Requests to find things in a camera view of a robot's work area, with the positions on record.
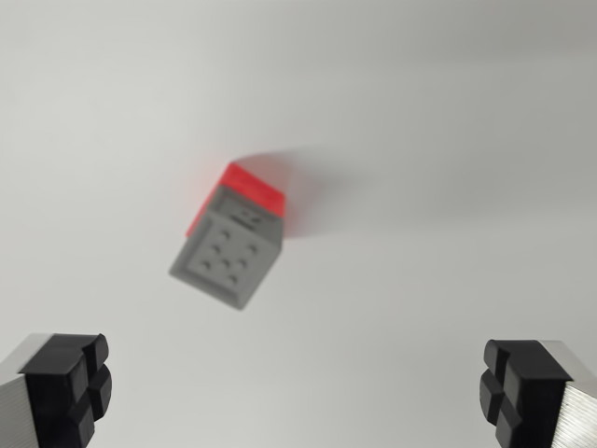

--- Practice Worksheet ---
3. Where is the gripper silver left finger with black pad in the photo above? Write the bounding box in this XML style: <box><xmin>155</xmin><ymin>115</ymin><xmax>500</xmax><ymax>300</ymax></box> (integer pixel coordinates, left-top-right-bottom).
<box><xmin>0</xmin><ymin>332</ymin><xmax>114</xmax><ymax>448</ymax></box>

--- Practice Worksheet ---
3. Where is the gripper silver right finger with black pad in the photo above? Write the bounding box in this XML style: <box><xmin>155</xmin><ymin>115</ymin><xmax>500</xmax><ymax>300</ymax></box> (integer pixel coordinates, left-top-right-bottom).
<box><xmin>478</xmin><ymin>339</ymin><xmax>597</xmax><ymax>448</ymax></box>

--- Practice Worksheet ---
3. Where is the grey studded cube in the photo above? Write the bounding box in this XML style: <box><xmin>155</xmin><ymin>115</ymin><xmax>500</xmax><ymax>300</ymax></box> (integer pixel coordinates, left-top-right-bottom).
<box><xmin>168</xmin><ymin>185</ymin><xmax>285</xmax><ymax>311</ymax></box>

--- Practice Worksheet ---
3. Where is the red studded cube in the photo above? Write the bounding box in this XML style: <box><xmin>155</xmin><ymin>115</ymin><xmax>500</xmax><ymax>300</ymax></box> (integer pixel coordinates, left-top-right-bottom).
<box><xmin>185</xmin><ymin>161</ymin><xmax>287</xmax><ymax>239</ymax></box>

